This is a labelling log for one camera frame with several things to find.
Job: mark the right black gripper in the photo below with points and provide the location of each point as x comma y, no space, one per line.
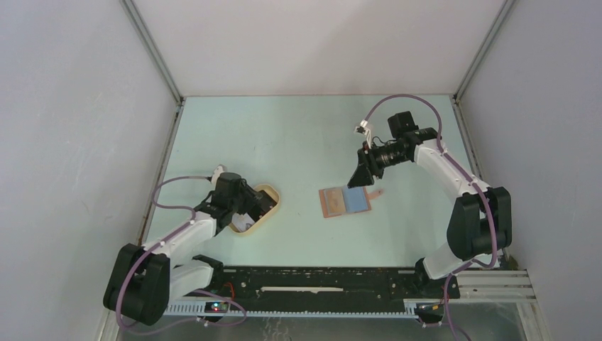
363,175

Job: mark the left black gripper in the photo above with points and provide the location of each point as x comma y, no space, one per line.
251,197

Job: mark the yellow oval tray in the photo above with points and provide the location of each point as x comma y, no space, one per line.
267,206

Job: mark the tan credit card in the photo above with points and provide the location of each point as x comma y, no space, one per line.
335,201

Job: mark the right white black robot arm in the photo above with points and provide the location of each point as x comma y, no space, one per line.
481,219

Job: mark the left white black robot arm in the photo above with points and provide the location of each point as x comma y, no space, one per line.
146,278

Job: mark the credit card stack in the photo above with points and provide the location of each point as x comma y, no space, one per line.
242,223

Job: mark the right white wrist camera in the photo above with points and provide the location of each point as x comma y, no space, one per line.
364,128

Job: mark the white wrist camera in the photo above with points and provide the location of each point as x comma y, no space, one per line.
364,128
217,172

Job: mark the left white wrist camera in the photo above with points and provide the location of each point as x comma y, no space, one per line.
217,172

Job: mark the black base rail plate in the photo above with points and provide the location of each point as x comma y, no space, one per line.
273,289

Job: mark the aluminium frame rail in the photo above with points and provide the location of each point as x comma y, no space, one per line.
475,286

